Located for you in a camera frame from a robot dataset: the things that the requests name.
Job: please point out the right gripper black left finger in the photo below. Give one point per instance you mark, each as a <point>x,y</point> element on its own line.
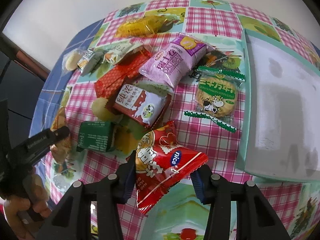
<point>119,185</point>

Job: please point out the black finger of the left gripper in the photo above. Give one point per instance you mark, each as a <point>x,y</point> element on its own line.
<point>53,134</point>

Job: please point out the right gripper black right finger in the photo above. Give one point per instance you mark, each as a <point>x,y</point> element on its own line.
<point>210,187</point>

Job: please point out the red nice snack packet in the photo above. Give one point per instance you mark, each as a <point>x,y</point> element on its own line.
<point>161,162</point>

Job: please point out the clear packet round rice cracker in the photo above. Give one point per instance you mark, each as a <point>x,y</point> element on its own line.
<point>70,60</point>

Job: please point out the red patterned snack packet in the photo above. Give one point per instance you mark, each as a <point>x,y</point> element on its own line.
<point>126,70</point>

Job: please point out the person left hand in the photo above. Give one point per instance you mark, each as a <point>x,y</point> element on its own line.
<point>15,204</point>

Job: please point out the blue checked tablecloth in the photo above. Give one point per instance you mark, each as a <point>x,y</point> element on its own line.
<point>54,87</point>

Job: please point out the dark green snack packet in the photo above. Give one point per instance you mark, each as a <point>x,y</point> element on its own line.
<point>96,136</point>

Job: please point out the red white milk biscuit packet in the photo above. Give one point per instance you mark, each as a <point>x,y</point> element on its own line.
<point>141,105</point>

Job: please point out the mint green shallow box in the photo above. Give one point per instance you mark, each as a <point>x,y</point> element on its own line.
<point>280,133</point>

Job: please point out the green cow biscuit packet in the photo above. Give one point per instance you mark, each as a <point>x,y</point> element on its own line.
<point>216,96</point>

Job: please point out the green white cracker packet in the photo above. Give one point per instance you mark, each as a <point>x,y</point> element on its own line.
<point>88,61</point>

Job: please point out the white leafy snack packet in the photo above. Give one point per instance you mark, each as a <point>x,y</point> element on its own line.
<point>119,51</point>

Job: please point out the pink swiss roll packet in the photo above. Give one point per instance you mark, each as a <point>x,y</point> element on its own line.
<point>172,63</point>

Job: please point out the yellow cake packet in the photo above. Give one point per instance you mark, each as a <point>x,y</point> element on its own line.
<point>146,26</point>

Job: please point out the dark wooden door frame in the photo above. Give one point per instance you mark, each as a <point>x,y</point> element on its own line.
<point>20,57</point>

